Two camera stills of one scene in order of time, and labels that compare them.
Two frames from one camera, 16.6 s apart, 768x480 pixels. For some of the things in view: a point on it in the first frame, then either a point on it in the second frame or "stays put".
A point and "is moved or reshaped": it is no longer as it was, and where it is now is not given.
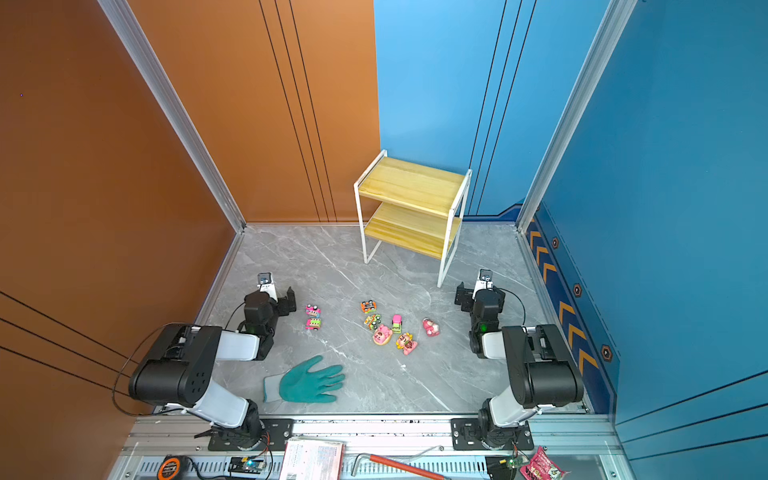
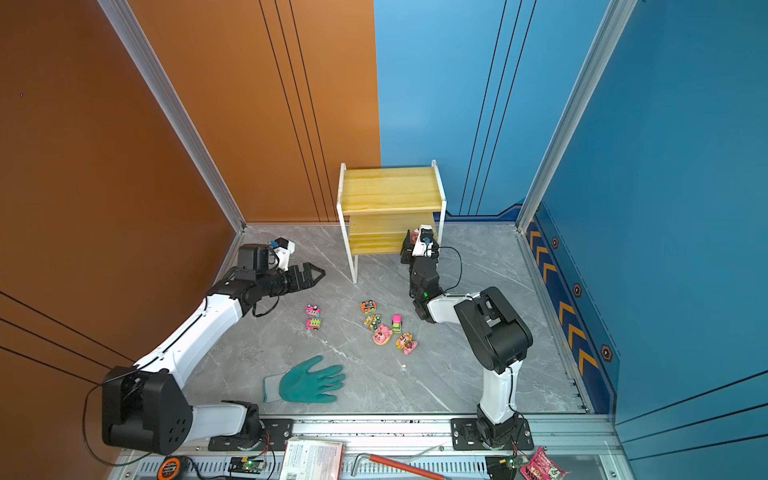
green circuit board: x=245 y=465 stays put
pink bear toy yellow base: x=382 y=335 stays put
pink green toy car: x=313 y=324 stays put
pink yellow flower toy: x=406 y=342 stays put
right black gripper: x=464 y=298 to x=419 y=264
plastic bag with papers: x=313 y=459 stays put
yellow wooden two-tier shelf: x=412 y=206 is moved or reshaped
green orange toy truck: x=373 y=321 stays put
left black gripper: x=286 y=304 to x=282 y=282
